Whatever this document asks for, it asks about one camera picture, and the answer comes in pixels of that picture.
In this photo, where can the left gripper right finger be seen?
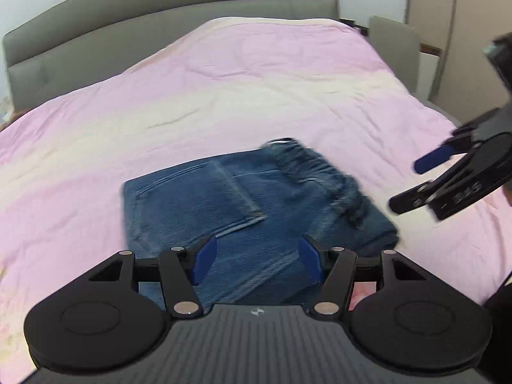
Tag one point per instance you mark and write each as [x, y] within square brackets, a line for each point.
[335, 271]

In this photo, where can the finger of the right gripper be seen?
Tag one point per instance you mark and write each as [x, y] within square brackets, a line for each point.
[410, 200]
[433, 159]

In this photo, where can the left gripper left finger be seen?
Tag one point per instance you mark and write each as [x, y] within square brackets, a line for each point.
[177, 271]

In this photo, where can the blue denim jeans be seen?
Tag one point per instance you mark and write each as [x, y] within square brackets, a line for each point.
[258, 205]

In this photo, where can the grey upholstered chair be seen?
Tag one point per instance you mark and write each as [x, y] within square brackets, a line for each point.
[399, 47]

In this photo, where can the beige wardrobe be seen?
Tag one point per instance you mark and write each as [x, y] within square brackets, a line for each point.
[467, 85]

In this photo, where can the pink floral bed duvet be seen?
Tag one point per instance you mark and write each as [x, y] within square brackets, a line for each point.
[71, 311]

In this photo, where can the grey upholstered headboard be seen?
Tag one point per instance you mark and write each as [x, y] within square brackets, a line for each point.
[80, 42]

